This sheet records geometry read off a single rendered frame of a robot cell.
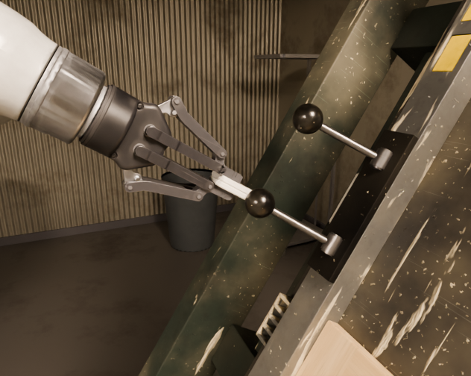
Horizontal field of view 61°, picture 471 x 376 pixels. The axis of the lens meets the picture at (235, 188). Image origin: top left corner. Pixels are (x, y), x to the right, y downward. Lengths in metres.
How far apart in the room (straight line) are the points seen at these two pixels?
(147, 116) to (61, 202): 3.79
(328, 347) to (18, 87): 0.43
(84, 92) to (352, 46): 0.47
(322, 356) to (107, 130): 0.36
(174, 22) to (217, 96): 0.84
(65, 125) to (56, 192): 3.78
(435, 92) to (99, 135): 0.39
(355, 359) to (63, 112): 0.40
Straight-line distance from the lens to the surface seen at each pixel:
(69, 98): 0.43
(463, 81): 0.56
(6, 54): 0.43
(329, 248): 0.51
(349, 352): 0.50
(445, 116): 0.55
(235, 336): 0.76
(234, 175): 0.52
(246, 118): 4.54
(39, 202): 4.24
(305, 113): 0.49
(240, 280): 0.74
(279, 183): 0.70
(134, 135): 0.47
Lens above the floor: 1.60
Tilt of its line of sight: 17 degrees down
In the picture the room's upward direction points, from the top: straight up
